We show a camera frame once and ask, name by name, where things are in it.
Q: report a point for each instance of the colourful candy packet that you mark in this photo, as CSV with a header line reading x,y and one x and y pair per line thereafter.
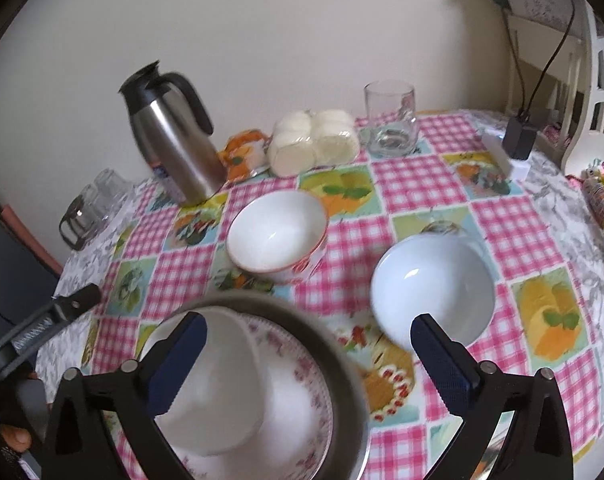
x,y
599,200

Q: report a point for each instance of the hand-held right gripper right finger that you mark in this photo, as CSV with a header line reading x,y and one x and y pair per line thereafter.
x,y
442,360

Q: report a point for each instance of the strawberry print bowl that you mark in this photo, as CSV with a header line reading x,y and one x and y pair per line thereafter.
x,y
277,230

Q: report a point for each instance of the white side table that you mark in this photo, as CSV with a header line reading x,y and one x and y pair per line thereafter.
x,y
527,35

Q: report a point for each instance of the pink checkered tablecloth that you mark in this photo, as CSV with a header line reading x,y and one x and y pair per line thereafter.
x,y
422,185

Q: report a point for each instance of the small white box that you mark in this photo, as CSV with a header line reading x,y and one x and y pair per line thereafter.
x,y
499,155

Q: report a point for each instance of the small white floral bowl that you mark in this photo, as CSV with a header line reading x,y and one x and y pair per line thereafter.
x,y
432,285

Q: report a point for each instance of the dark furniture panel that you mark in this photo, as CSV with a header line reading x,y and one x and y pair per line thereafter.
x,y
12,260

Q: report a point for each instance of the orange snack packet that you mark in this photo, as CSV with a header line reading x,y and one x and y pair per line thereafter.
x,y
242,155

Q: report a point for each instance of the black charger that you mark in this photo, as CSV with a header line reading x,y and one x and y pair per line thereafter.
x,y
519,137

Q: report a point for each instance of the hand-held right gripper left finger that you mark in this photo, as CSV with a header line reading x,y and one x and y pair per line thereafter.
x,y
177,365

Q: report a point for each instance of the pack of white buns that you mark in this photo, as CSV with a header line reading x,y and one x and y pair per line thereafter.
x,y
307,145

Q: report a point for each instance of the white cutout chair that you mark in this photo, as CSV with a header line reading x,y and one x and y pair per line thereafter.
x,y
587,155

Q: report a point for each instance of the small clear glass cup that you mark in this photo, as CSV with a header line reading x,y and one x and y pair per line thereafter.
x,y
106,184
124,197

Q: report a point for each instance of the person's left hand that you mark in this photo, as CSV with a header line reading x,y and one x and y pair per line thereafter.
x,y
16,438

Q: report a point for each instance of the round floral rim plate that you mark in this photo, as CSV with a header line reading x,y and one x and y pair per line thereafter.
x,y
292,410

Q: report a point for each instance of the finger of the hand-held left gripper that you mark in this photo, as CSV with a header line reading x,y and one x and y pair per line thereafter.
x,y
74,302

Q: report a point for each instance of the white square bowl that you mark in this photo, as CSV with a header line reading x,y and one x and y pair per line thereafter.
x,y
222,385

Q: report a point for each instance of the round stainless steel plate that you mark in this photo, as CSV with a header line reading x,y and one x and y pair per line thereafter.
x,y
343,375

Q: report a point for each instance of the stainless steel thermos jug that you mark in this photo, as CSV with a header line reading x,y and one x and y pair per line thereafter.
x,y
177,150

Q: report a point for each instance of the clear glass mug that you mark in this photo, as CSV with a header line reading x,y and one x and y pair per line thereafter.
x,y
389,125

